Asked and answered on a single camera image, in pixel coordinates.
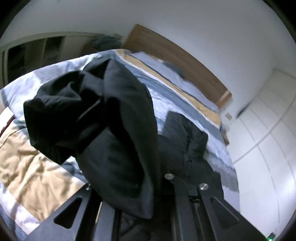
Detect black puffy jacket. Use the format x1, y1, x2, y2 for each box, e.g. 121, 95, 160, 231
23, 57, 224, 240

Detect striped duvet cover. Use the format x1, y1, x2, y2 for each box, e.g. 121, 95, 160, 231
1, 49, 240, 240

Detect wooden nightstand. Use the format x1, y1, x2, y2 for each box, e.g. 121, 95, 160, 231
220, 130, 230, 146

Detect white wardrobe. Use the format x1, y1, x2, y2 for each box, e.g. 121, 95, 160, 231
227, 70, 295, 237

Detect light blue pillow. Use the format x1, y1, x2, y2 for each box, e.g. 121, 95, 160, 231
129, 52, 219, 113

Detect dark grey pillow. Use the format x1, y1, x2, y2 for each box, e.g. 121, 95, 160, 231
164, 61, 185, 78

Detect low wooden shelf unit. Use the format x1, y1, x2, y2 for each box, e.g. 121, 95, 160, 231
0, 31, 121, 88

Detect dark teal cloth on shelf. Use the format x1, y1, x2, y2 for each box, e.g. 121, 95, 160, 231
90, 35, 121, 51

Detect wooden headboard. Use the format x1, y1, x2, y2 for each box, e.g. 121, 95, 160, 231
122, 24, 232, 109

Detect beige wall socket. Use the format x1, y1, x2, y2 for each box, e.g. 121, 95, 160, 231
225, 113, 233, 121

